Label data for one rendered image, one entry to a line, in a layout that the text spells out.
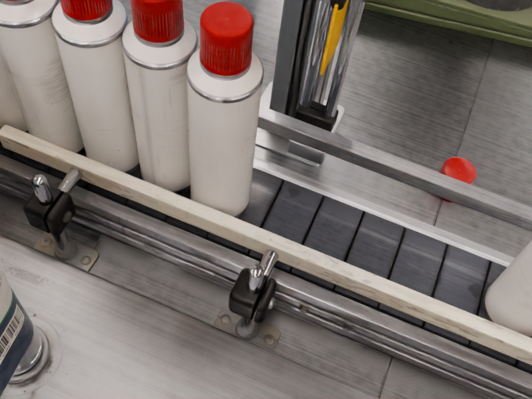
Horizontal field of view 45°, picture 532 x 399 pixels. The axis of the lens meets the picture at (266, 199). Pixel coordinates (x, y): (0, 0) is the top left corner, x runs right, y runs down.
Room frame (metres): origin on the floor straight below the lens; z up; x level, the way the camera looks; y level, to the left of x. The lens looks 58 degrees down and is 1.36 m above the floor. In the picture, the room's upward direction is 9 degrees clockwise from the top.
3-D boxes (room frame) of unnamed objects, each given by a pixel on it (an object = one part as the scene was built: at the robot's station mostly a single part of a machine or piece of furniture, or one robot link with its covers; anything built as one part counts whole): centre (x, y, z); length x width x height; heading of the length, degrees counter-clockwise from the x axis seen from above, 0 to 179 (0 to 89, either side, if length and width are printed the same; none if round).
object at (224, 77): (0.30, 0.04, 0.98); 0.05 x 0.05 x 0.20
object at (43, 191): (0.26, 0.16, 0.89); 0.06 x 0.03 x 0.12; 165
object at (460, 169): (0.38, -0.18, 0.85); 0.03 x 0.03 x 0.03
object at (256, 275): (0.20, 0.00, 0.89); 0.03 x 0.03 x 0.12; 75
